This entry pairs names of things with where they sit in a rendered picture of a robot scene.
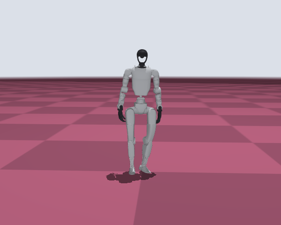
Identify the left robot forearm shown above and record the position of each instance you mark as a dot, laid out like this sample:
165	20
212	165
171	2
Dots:
158	100

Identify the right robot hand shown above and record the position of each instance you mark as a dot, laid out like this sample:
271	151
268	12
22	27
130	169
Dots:
120	114

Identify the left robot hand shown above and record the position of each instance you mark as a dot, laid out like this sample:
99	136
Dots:
159	114

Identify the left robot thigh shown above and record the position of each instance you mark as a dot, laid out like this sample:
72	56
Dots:
151	125

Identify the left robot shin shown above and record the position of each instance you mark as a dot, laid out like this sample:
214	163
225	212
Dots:
146	150

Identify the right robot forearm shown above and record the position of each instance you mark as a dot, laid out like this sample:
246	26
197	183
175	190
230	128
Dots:
121	99

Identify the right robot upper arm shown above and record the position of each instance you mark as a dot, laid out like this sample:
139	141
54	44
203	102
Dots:
125	81

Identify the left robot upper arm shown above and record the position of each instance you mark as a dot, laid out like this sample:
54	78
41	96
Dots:
156	81

